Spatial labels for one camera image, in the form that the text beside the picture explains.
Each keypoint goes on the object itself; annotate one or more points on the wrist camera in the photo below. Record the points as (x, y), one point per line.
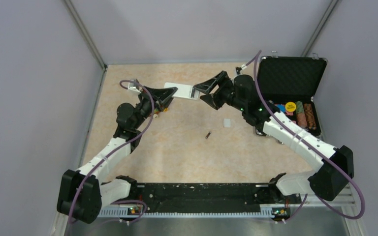
(134, 86)
(239, 69)

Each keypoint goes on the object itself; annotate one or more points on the yellow dealer button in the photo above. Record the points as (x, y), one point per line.
(290, 107)

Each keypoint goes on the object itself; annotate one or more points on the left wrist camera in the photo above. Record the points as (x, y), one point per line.
(134, 86)

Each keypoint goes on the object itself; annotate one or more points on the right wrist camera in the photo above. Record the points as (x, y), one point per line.
(239, 69)

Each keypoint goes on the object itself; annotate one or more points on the white battery cover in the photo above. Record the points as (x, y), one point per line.
(227, 122)

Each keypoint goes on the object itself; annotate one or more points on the colourful toy brick car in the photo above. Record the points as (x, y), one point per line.
(159, 109)

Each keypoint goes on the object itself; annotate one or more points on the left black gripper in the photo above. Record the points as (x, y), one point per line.
(162, 96)

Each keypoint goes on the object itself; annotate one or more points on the black poker chip case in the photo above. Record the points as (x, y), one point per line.
(291, 79)

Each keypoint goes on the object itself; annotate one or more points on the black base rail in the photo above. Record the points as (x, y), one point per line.
(209, 197)

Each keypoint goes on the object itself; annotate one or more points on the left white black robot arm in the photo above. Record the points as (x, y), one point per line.
(84, 192)

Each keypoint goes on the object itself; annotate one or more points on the blue round chip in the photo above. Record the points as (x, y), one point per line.
(281, 108)

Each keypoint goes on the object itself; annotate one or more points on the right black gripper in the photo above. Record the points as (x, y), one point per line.
(223, 80)

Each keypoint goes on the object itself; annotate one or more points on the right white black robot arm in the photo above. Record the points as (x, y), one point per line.
(332, 167)

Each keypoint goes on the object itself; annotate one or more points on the white remote control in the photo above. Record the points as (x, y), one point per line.
(183, 91)

